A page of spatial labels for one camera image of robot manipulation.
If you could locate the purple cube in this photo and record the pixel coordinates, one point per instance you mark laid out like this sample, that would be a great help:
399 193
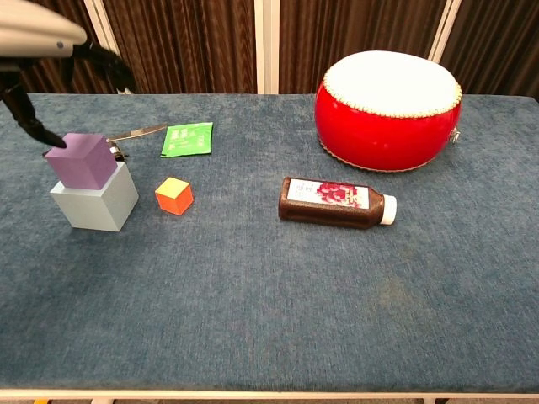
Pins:
80 164

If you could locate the green sachet packet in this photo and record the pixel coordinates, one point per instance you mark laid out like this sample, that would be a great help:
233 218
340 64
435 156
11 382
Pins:
187 139

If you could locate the metal table knife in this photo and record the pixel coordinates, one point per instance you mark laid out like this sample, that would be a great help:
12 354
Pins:
139 133

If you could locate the dark brown ribbed screen panel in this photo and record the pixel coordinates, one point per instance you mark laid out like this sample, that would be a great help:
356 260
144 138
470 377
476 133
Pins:
337 25
181 42
46 78
497 42

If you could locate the blue table cloth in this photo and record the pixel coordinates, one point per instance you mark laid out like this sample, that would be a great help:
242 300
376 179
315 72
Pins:
295 315

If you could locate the small orange cube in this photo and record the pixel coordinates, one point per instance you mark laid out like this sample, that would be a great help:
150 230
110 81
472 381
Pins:
172 200

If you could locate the large light blue cube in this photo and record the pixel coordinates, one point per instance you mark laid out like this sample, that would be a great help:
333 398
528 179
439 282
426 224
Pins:
101 210

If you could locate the white screen frame post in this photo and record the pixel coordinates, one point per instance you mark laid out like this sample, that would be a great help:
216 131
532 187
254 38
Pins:
101 25
444 29
266 46

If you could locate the red drum with white skin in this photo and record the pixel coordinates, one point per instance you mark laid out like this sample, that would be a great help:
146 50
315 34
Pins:
379 134

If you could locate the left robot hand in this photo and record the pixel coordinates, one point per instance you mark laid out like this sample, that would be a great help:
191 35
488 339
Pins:
33 33

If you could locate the brown bottle with floral label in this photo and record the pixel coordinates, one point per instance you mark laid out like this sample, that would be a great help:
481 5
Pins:
328 210

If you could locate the black binder clip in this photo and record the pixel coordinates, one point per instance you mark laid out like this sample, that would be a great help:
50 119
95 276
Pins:
119 152

